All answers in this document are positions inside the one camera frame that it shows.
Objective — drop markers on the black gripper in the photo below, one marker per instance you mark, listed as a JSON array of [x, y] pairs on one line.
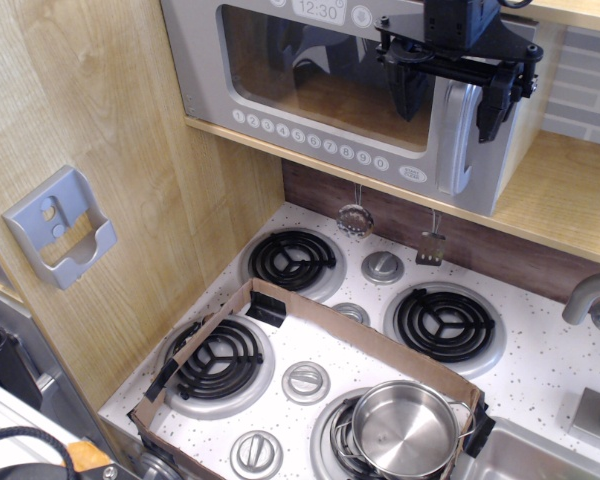
[[465, 41]]

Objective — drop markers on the silver toy microwave door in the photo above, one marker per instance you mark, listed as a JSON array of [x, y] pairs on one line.
[[305, 76]]

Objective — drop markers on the wooden shelf board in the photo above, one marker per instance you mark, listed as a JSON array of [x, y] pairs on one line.
[[553, 197]]

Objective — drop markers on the hanging metal slotted spatula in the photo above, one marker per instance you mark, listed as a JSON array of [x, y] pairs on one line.
[[431, 246]]

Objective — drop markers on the hanging metal strainer ladle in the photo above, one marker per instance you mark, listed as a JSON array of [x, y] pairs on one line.
[[353, 219]]

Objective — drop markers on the back silver stove knob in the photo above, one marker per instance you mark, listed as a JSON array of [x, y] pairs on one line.
[[382, 268]]

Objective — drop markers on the silver stove knob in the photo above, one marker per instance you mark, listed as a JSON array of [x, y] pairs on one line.
[[382, 268], [305, 383], [256, 455], [353, 311]]

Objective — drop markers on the back left black burner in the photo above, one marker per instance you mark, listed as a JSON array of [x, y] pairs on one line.
[[297, 259]]

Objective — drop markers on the black burner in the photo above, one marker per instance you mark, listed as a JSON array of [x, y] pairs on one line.
[[333, 453], [231, 369], [449, 323], [297, 259]]

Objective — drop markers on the back right black burner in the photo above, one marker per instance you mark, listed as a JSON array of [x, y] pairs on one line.
[[449, 323]]

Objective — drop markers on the middle silver stove knob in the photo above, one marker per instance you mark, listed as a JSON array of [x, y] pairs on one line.
[[353, 311]]

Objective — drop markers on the silver toy faucet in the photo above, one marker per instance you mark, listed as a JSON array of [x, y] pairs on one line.
[[584, 301]]

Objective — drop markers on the centre silver stove knob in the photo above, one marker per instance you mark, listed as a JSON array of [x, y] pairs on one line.
[[305, 383]]

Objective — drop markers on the stainless steel pot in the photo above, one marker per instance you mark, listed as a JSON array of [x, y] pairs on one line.
[[406, 430]]

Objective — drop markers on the front left black burner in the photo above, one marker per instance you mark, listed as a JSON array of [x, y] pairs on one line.
[[231, 369]]

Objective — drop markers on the metal sink basin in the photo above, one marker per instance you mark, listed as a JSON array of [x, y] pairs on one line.
[[504, 450]]

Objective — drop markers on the front right black burner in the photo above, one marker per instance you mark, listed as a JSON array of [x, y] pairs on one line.
[[333, 453]]

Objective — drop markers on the front silver stove knob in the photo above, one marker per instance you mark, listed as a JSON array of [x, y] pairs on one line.
[[256, 455]]

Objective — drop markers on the silver oven front knob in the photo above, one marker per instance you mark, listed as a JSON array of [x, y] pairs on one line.
[[153, 468]]

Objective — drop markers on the brown cardboard barrier frame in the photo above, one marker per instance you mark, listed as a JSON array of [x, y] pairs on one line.
[[354, 355]]

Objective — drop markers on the grey wall phone holder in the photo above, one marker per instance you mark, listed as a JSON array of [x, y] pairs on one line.
[[47, 214]]

